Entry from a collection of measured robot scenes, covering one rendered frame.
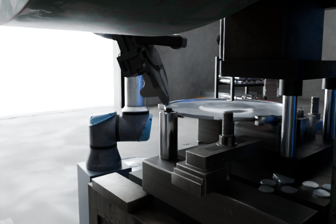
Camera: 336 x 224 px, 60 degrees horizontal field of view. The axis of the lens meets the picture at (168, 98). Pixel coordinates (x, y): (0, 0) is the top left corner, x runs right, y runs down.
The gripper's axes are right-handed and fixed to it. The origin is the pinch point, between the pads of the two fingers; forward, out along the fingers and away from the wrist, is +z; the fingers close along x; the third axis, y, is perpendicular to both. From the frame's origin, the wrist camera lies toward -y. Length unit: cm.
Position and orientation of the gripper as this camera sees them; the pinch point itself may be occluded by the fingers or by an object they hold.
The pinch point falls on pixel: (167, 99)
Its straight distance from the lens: 70.0
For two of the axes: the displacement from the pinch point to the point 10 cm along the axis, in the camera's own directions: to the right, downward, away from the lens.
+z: 3.5, 9.4, -0.1
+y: -8.7, 3.4, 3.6
